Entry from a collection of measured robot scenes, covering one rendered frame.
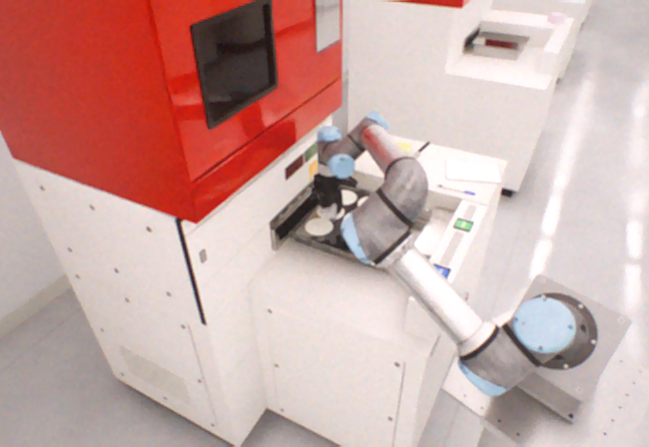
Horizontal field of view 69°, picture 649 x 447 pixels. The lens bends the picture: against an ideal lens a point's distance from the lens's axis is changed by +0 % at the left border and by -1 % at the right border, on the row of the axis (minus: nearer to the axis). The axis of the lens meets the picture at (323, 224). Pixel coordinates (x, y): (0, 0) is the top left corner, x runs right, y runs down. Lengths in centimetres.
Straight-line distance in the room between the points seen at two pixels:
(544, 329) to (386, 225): 40
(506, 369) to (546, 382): 23
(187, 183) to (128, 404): 149
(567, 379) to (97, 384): 202
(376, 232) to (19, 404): 202
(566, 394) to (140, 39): 125
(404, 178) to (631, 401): 85
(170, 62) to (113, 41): 13
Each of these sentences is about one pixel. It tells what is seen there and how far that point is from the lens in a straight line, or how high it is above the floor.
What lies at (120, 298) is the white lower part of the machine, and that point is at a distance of 182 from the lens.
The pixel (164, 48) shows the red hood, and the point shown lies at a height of 166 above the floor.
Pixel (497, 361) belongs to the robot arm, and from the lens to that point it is 115.
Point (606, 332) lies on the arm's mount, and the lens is 135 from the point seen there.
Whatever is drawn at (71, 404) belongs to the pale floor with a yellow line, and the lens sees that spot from 258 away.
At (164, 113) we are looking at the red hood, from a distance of 110.
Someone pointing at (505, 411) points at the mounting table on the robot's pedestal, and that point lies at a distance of 138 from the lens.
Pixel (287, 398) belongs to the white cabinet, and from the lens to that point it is 203.
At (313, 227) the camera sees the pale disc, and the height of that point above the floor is 90.
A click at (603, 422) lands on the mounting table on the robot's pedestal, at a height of 82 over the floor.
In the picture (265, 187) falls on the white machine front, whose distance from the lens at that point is 153.
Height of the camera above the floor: 195
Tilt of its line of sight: 38 degrees down
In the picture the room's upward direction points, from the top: 1 degrees counter-clockwise
